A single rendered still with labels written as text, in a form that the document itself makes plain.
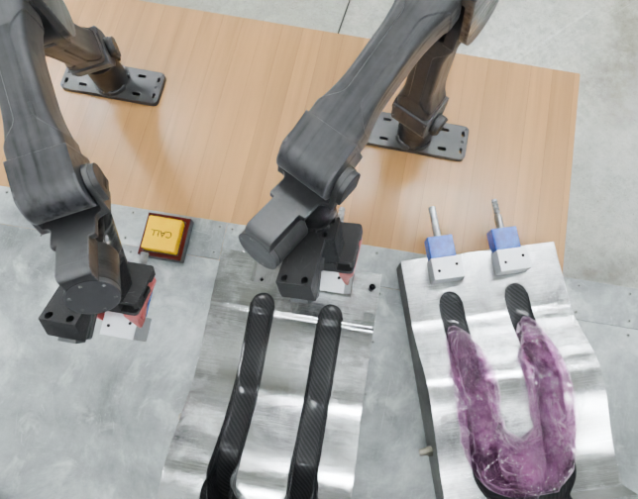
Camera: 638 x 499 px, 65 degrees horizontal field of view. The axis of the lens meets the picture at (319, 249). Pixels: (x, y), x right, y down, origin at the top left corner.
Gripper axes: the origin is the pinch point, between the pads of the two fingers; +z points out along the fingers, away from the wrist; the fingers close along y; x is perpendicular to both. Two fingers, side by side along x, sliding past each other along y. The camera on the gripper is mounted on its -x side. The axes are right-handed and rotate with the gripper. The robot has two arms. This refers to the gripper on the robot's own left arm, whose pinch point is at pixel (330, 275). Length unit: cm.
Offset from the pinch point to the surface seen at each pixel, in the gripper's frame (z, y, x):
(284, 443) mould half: 10.2, -2.8, -22.3
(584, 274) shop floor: 90, 60, 70
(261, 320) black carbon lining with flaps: 6.0, -10.7, -6.0
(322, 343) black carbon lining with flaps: 8.6, -0.8, -6.9
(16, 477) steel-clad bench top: 17, -47, -35
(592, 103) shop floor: 68, 60, 131
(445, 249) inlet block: 6.8, 15.9, 12.1
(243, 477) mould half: 9.2, -6.9, -28.1
